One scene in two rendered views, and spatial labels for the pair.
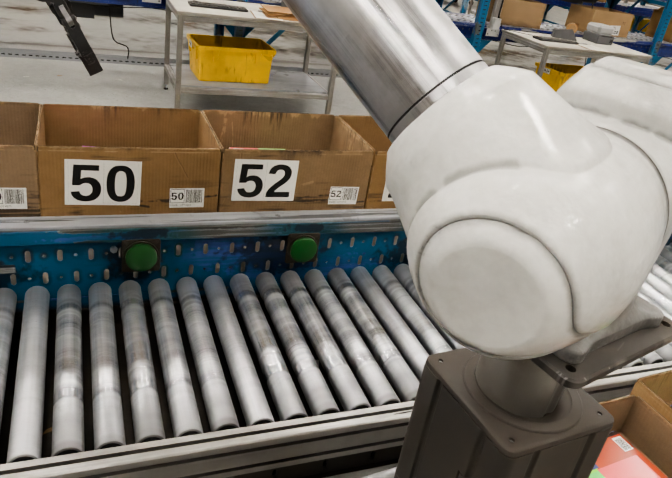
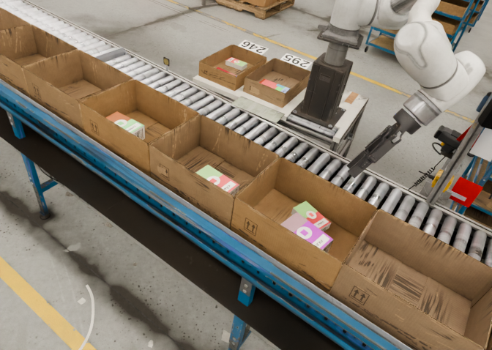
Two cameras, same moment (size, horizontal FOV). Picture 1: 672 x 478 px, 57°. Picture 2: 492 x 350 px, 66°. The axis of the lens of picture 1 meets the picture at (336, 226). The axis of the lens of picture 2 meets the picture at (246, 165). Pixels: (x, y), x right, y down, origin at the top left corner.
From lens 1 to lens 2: 2.42 m
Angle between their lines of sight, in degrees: 96
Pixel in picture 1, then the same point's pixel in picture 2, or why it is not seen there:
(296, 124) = (173, 165)
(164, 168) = (307, 181)
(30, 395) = (389, 203)
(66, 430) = (384, 186)
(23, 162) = (381, 218)
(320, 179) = (225, 143)
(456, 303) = not seen: hidden behind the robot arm
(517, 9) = not seen: outside the picture
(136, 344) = not seen: hidden behind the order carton
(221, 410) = (336, 162)
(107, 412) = (369, 183)
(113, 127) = (290, 244)
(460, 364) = (338, 68)
